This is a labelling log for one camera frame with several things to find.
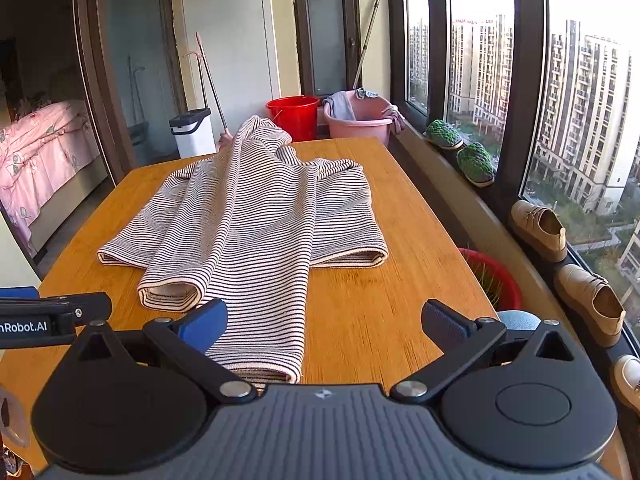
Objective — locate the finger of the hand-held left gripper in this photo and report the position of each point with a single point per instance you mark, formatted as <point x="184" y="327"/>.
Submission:
<point x="17" y="294"/>
<point x="90" y="306"/>

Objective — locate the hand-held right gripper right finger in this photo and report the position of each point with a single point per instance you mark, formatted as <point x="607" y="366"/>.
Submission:
<point x="445" y="325"/>

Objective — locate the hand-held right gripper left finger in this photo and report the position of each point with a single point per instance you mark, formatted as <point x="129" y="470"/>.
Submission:
<point x="202" y="325"/>

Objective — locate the striped knit shirt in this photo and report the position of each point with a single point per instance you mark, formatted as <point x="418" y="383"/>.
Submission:
<point x="240" y="220"/>

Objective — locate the red basin with grass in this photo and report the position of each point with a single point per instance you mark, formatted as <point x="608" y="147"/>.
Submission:
<point x="492" y="280"/>

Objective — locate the light blue round stool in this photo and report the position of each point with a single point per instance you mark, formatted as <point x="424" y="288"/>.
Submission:
<point x="517" y="321"/>

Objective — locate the beige leather shoe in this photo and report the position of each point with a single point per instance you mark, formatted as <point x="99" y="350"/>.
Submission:
<point x="537" y="230"/>
<point x="587" y="305"/>

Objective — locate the bed with pink floral blanket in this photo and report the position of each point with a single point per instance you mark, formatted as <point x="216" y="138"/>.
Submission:
<point x="45" y="160"/>

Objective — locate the green knitted shoe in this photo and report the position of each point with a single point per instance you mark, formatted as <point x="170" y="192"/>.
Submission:
<point x="444" y="134"/>
<point x="476" y="165"/>

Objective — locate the white trash bin black lid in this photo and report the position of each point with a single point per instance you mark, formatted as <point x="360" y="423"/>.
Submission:
<point x="192" y="135"/>

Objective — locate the cream shoe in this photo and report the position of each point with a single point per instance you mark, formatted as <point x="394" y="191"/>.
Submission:
<point x="629" y="382"/>

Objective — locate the pink cloth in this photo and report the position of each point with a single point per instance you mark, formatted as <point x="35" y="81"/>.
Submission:
<point x="396" y="120"/>

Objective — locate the pink plastic basin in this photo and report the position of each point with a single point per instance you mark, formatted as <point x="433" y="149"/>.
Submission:
<point x="360" y="130"/>

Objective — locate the red plastic bucket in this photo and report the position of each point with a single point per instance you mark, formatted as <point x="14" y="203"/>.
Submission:
<point x="292" y="120"/>

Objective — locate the grey cloth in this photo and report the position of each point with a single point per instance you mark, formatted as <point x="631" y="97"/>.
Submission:
<point x="340" y="106"/>

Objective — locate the small blue-grey rag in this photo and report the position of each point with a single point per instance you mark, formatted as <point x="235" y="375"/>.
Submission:
<point x="367" y="94"/>

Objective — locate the pink hooked pole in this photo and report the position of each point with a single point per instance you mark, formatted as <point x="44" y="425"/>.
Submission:
<point x="202" y="75"/>

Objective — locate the white closet door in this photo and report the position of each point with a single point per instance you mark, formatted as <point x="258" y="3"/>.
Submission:
<point x="225" y="35"/>

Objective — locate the metal mop pole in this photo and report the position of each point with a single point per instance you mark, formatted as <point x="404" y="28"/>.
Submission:
<point x="370" y="25"/>

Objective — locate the brown frosted glass door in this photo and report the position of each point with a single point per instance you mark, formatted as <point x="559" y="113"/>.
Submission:
<point x="325" y="35"/>

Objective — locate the brown sliding door frame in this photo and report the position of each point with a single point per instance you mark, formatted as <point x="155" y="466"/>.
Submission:
<point x="95" y="60"/>

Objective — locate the dark window frame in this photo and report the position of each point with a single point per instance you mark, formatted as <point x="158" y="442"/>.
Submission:
<point x="436" y="35"/>

